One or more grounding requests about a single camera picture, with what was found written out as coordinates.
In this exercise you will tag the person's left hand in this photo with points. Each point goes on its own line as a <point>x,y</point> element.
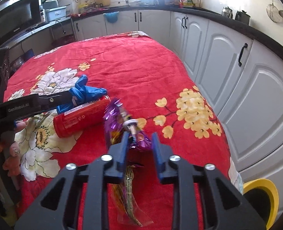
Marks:
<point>13,158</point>

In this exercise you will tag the steel kettle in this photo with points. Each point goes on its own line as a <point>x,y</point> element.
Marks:
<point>227,12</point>

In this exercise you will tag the grey plastic container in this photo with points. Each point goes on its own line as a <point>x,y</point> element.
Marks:
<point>56,13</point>

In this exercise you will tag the row of hanging kitchen utensils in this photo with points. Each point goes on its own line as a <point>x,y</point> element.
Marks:
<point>274,13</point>

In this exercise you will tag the blue plastic bag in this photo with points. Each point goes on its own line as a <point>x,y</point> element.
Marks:
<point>111,18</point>

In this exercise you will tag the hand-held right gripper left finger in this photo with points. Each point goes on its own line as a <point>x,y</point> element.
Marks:
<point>123,154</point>

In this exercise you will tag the black kitchen countertop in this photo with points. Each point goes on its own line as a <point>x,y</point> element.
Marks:
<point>227,25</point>

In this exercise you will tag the group of condiment bottles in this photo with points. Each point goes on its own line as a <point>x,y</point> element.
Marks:
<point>190,1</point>

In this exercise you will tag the blue rubber glove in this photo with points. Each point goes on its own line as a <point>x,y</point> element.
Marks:
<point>88,92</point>

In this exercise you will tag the purple foil wrapper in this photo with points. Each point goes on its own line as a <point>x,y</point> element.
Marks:
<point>113,122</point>

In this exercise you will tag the dark wooden furniture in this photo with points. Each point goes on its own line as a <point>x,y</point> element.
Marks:
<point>2,69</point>

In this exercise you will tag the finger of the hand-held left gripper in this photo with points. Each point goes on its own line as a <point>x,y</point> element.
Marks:
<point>52,99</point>

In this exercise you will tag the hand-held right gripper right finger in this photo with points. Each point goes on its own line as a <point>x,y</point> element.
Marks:
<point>157,154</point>

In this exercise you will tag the white kitchen cabinets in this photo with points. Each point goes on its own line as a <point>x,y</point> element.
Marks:
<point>227,60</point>

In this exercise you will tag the yellow waste bin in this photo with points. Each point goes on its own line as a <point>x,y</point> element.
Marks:
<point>273,196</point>

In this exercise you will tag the dark steel pot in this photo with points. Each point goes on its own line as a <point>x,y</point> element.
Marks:
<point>242,17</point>

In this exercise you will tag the black microwave oven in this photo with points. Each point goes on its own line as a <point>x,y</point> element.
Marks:
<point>14,19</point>

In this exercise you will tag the red cylindrical can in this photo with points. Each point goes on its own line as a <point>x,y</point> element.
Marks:
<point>81,117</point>

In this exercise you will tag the red floral blanket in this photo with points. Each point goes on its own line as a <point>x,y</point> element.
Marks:
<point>136,64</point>

